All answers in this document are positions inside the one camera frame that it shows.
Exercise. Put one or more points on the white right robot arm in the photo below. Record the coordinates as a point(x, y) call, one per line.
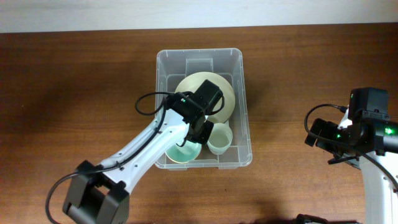
point(378, 168)

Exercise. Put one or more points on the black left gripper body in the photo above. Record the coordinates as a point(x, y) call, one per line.
point(204, 135)

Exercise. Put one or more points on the mint green small bowl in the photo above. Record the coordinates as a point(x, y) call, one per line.
point(185, 154)

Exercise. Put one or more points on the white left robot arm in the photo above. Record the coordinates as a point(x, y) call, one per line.
point(101, 193)

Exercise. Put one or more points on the clear plastic storage bin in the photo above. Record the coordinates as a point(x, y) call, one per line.
point(175, 65)

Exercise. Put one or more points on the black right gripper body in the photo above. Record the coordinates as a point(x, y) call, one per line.
point(329, 132)

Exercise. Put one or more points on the white plastic cup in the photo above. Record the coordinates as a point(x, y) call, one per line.
point(220, 138)

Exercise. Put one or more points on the large cream bowl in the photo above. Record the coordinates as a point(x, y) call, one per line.
point(223, 81)

